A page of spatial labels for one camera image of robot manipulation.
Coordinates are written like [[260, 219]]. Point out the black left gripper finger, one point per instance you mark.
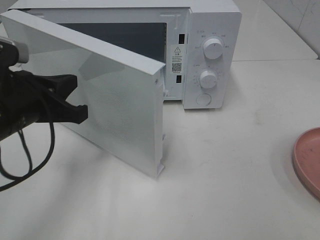
[[63, 112], [62, 85]]

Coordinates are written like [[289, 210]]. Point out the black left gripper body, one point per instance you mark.
[[21, 102]]

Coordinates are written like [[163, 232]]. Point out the white microwave door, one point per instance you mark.
[[123, 90]]

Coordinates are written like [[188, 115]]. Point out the white round door button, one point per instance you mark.
[[204, 99]]

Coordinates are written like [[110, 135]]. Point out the white microwave knob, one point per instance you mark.
[[208, 79], [213, 48]]

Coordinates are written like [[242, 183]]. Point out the pink round plate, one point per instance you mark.
[[306, 160]]

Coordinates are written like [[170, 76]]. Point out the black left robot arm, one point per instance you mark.
[[26, 98]]

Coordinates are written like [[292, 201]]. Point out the white warning label sticker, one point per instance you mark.
[[177, 53]]

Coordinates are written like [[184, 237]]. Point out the white microwave oven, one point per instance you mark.
[[149, 28]]

